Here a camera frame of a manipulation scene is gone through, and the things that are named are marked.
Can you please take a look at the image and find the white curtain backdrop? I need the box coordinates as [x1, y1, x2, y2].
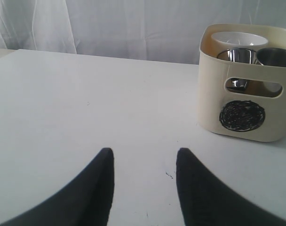
[0, 0, 286, 64]

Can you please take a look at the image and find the steel mug with wire handle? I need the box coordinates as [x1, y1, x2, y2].
[256, 48, 286, 96]

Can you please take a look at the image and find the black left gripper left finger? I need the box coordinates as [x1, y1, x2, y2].
[0, 148, 114, 226]

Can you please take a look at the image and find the steel mug with solid handle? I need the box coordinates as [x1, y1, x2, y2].
[216, 48, 256, 93]

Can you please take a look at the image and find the cream bin with circle mark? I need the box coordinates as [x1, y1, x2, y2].
[197, 24, 286, 142]

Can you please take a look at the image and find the white ceramic bowl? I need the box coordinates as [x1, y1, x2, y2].
[211, 31, 269, 47]

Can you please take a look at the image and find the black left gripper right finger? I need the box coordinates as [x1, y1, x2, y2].
[176, 148, 286, 226]

